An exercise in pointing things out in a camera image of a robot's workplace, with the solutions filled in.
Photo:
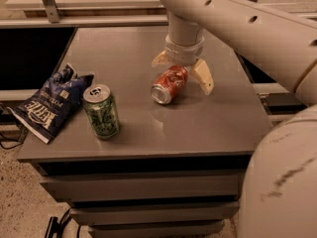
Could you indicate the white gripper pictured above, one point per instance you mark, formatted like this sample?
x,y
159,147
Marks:
x,y
182,55

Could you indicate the top grey drawer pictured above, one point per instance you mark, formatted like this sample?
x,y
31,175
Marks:
x,y
129,186

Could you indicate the grey drawer cabinet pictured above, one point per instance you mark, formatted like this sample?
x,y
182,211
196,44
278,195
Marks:
x,y
196,132

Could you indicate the grey drawer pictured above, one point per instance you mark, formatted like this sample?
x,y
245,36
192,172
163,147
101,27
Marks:
x,y
129,186
155,213
150,230

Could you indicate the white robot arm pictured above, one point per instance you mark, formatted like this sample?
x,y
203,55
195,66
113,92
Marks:
x,y
279,195

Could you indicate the red coke can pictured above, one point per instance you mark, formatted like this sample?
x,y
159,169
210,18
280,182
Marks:
x,y
169,84

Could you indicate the left metal bracket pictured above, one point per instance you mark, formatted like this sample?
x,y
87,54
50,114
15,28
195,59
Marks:
x,y
51,11

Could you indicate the green soda can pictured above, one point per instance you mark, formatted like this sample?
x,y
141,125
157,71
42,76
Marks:
x,y
101,110

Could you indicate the middle grey drawer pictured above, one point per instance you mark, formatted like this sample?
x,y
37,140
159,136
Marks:
x,y
155,213

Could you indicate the blue chip bag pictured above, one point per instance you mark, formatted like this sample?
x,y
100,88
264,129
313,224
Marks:
x,y
45,112

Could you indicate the black device on floor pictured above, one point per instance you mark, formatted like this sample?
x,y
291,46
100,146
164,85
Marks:
x,y
53,229

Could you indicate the bottom grey drawer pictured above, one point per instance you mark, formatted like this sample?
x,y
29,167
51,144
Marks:
x,y
150,230

